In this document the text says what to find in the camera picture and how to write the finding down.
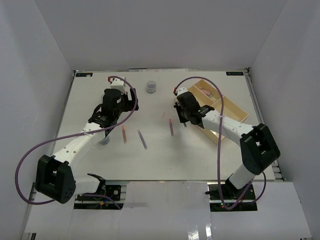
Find beige slim orange-tip pen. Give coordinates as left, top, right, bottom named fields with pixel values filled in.
left=122, top=125, right=127, bottom=144

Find pink chunky highlighter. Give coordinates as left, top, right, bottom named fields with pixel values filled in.
left=200, top=88, right=212, bottom=98

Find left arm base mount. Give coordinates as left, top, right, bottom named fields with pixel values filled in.
left=73, top=181, right=129, bottom=211

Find cream wooden divided tray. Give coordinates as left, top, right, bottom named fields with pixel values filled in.
left=188, top=79, right=249, bottom=145

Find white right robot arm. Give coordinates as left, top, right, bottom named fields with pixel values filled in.
left=174, top=88, right=281, bottom=200

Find purple slim capped pen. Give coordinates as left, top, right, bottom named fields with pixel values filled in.
left=137, top=129, right=148, bottom=150

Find pink slim red-tip pen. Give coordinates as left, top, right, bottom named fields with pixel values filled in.
left=169, top=119, right=174, bottom=137

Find clear jar purple beads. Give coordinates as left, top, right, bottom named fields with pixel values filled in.
left=145, top=80, right=157, bottom=94

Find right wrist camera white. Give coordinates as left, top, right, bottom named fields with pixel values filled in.
left=173, top=87, right=188, bottom=97

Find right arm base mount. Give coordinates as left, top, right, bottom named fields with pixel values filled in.
left=205, top=183, right=258, bottom=213

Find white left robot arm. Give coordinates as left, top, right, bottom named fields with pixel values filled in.
left=35, top=88, right=139, bottom=204

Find clear jar blue beads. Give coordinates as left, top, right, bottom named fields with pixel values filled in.
left=99, top=136, right=110, bottom=145

